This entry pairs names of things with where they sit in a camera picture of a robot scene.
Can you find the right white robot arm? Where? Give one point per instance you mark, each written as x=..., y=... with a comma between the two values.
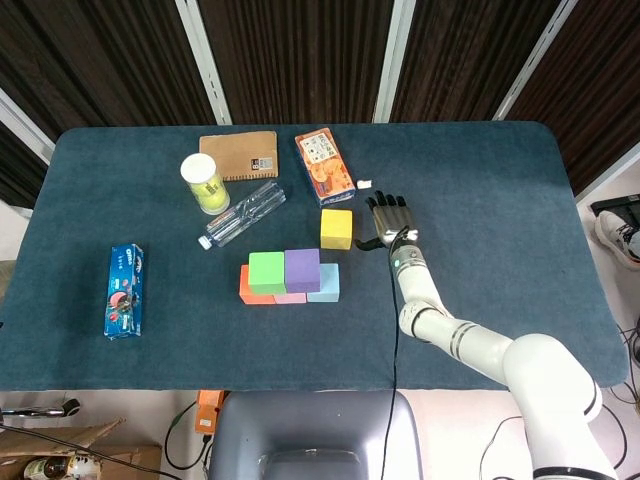
x=540, y=370

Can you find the yellow tennis ball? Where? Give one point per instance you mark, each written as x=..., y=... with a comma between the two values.
x=205, y=189
x=217, y=204

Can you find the pink foam cube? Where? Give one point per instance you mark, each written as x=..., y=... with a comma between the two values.
x=290, y=298

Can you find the green foam cube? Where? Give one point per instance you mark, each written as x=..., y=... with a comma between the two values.
x=266, y=272

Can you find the glass bottle with label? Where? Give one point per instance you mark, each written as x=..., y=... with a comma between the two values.
x=50, y=469

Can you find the orange foam cube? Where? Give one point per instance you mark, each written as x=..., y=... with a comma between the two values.
x=244, y=292

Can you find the purple foam cube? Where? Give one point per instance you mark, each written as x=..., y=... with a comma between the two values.
x=302, y=270

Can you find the white sneaker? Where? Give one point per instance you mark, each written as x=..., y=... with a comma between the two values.
x=617, y=235

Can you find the clear plastic water bottle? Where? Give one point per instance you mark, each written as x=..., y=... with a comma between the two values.
x=245, y=212

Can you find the chrome tube with black cap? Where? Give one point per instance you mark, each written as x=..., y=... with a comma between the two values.
x=35, y=412

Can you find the brown cardboard packet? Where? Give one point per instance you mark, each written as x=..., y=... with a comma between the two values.
x=237, y=152

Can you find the orange blue cracker box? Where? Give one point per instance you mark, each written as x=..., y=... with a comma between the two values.
x=325, y=167

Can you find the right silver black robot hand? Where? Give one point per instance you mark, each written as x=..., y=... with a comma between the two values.
x=395, y=220

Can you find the white metal frame post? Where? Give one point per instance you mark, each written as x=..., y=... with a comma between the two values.
x=532, y=60
x=22, y=122
x=395, y=55
x=202, y=55

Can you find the black flat base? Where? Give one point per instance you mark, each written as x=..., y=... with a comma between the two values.
x=617, y=204

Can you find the teal table cloth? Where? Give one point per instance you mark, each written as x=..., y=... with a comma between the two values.
x=450, y=175

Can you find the orange power strip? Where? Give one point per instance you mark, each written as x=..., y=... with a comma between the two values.
x=207, y=412

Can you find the clear tennis ball tube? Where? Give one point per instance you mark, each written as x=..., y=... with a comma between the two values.
x=197, y=167

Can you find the light blue foam cube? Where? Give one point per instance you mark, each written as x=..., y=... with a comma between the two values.
x=330, y=290

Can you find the brown cardboard box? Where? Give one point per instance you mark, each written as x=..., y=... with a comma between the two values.
x=130, y=465

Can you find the blue Oreo cookie box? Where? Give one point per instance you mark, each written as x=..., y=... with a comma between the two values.
x=125, y=292

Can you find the small white eraser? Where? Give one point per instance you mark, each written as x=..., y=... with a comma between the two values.
x=365, y=184

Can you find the yellow foam cube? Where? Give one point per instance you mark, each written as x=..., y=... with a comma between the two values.
x=336, y=229

